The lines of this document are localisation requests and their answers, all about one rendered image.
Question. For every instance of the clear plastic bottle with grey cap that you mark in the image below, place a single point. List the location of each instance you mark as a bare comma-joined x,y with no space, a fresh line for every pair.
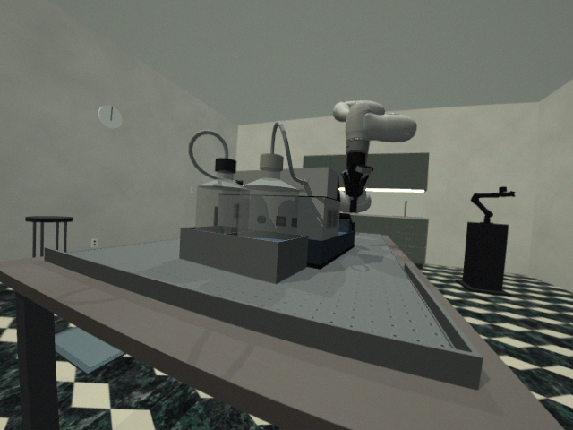
268,207

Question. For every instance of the clear plastic bottle with black cap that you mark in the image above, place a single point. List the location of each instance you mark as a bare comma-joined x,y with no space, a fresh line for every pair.
217,205

